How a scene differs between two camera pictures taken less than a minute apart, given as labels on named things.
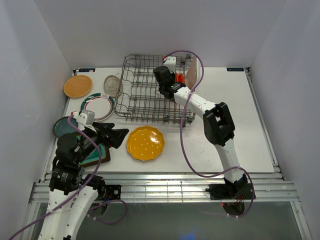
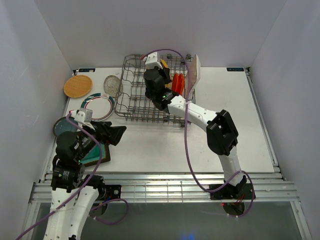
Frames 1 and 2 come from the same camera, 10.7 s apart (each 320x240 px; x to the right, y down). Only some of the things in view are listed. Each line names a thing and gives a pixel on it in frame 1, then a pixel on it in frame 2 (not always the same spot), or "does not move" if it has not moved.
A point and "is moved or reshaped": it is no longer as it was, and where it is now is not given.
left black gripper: [116, 136] does not move
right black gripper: [172, 75] to [166, 72]
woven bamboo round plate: [77, 86] does not move
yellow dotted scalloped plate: [145, 143] is moved or reshaped
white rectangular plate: [194, 73] does not move
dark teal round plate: [61, 126] does not move
